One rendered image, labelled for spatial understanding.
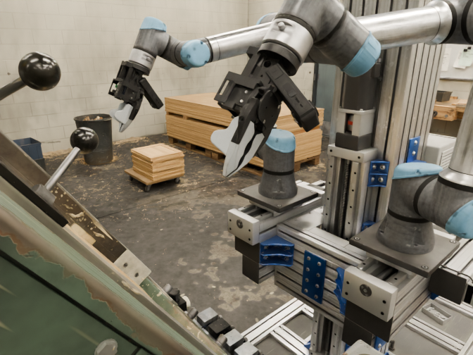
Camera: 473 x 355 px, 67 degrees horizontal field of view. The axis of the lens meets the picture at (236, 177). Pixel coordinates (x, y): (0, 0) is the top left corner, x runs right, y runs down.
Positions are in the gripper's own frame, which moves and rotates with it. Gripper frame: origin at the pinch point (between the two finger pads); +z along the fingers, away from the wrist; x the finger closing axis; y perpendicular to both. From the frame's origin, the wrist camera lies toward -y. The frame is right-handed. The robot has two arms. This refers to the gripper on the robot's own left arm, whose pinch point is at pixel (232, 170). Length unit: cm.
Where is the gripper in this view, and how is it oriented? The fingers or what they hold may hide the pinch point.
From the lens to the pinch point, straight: 54.8
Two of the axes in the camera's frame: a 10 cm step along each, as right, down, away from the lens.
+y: -7.9, -3.8, 4.8
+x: -3.9, -2.8, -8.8
